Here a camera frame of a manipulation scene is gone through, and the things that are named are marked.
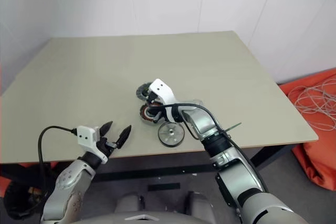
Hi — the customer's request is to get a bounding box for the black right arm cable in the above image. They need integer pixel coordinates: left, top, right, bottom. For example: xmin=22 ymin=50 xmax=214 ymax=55
xmin=149 ymin=103 xmax=268 ymax=193

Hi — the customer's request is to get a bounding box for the silver robot torso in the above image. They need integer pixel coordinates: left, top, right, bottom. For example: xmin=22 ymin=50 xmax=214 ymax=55
xmin=78 ymin=209 xmax=211 ymax=224

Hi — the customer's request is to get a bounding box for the orange cloth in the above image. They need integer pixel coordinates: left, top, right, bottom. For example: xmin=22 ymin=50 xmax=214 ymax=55
xmin=0 ymin=161 xmax=60 ymax=199

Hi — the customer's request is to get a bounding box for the orange bean bag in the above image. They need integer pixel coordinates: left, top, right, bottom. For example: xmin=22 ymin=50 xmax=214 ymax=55
xmin=278 ymin=68 xmax=336 ymax=190

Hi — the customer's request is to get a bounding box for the grey coiled cable bundle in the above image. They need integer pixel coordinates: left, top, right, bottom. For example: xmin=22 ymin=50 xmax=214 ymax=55
xmin=287 ymin=73 xmax=336 ymax=132

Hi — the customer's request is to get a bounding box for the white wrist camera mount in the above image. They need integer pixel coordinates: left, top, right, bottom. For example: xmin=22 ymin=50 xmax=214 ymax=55
xmin=148 ymin=78 xmax=182 ymax=124
xmin=76 ymin=125 xmax=108 ymax=165

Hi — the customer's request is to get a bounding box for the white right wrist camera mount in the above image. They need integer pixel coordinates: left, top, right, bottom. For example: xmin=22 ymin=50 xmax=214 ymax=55
xmin=148 ymin=78 xmax=182 ymax=124

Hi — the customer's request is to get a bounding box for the motor housing with copper windings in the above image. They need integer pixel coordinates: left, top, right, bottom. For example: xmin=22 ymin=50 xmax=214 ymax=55
xmin=138 ymin=102 xmax=169 ymax=125

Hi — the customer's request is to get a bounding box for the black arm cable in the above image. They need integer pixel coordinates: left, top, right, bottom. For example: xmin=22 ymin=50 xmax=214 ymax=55
xmin=38 ymin=125 xmax=79 ymax=204
xmin=149 ymin=103 xmax=268 ymax=193

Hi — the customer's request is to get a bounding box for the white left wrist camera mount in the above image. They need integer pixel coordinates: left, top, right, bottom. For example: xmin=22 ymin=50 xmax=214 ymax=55
xmin=76 ymin=125 xmax=108 ymax=165

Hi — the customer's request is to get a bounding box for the black table frame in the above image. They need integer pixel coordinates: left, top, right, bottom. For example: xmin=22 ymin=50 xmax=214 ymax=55
xmin=0 ymin=144 xmax=305 ymax=183

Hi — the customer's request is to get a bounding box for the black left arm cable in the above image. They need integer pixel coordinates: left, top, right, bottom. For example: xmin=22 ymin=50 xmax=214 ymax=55
xmin=38 ymin=125 xmax=79 ymax=204

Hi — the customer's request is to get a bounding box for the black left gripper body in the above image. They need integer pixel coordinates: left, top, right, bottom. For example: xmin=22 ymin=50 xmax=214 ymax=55
xmin=94 ymin=136 xmax=118 ymax=162

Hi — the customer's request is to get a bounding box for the black bag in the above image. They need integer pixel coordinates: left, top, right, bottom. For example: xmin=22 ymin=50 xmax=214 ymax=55
xmin=5 ymin=179 xmax=50 ymax=221

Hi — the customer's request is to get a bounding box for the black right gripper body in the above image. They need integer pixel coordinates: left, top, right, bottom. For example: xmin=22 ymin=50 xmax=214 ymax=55
xmin=149 ymin=91 xmax=169 ymax=124

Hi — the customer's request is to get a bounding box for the silver spoked rotor black rim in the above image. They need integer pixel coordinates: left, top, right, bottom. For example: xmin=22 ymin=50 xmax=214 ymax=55
xmin=157 ymin=123 xmax=186 ymax=148

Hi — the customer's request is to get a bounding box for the grey rounded shape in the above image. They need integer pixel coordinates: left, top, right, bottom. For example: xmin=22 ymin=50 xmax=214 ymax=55
xmin=184 ymin=190 xmax=214 ymax=216
xmin=113 ymin=194 xmax=146 ymax=214

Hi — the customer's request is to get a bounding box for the grey round motor lid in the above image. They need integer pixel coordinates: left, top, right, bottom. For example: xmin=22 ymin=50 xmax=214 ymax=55
xmin=135 ymin=82 xmax=154 ymax=103

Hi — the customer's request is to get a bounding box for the thin cable tie strip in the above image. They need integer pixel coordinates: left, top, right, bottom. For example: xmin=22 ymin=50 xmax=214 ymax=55
xmin=225 ymin=122 xmax=242 ymax=132

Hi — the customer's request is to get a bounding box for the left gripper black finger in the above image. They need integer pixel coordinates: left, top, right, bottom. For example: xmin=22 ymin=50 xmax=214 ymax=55
xmin=115 ymin=125 xmax=132 ymax=150
xmin=99 ymin=121 xmax=114 ymax=138

